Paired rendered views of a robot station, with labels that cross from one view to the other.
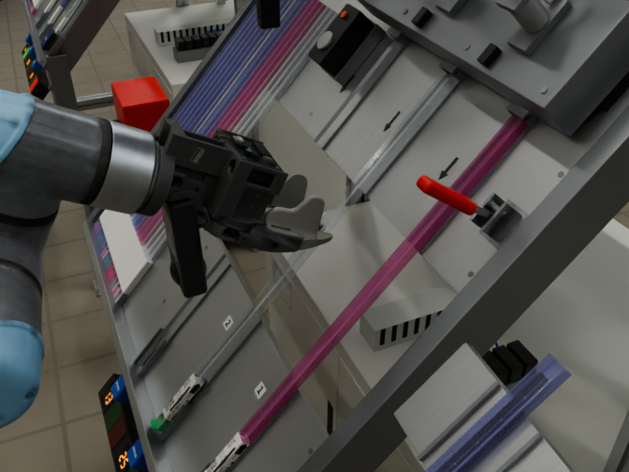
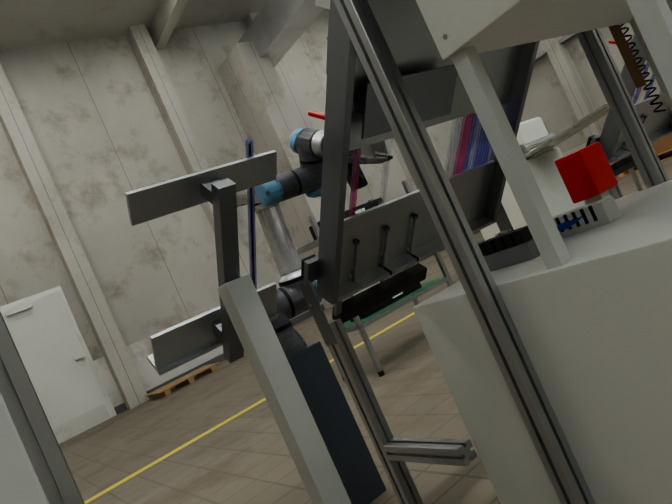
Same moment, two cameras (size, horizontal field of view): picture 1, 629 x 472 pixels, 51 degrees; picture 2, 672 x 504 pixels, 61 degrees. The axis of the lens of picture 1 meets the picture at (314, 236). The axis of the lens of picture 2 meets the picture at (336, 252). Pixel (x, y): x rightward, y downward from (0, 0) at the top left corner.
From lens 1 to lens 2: 1.46 m
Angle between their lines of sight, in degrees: 81
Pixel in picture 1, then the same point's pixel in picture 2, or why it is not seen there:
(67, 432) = not seen: hidden behind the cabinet
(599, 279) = not seen: outside the picture
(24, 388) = (264, 190)
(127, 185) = (315, 146)
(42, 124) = (302, 133)
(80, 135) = (308, 134)
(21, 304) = (281, 177)
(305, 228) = (369, 154)
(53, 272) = not seen: hidden behind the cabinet
